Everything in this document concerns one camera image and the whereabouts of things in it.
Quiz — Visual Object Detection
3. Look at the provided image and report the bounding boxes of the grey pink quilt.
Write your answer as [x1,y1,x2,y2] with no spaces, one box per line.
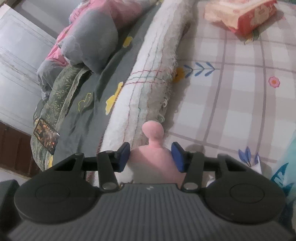
[37,1,156,100]

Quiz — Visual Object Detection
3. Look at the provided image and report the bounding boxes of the blue white wet wipes pack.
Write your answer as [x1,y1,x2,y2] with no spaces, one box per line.
[206,136,296,230]

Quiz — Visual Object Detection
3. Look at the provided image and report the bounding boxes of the white rolled fuzzy blanket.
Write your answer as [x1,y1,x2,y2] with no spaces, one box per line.
[98,1,195,151]

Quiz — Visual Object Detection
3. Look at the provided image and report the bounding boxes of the green patterned cloth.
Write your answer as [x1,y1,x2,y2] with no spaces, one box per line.
[31,66,91,171]

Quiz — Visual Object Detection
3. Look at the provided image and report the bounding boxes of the red pink tissue pack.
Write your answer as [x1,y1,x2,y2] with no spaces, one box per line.
[204,0,277,37]

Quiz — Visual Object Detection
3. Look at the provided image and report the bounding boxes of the dark grey cloud sheet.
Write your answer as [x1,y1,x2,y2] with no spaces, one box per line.
[52,6,160,165]

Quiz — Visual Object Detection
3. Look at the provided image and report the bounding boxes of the pink white plush doll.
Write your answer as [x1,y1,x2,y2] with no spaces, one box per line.
[115,120,185,187]

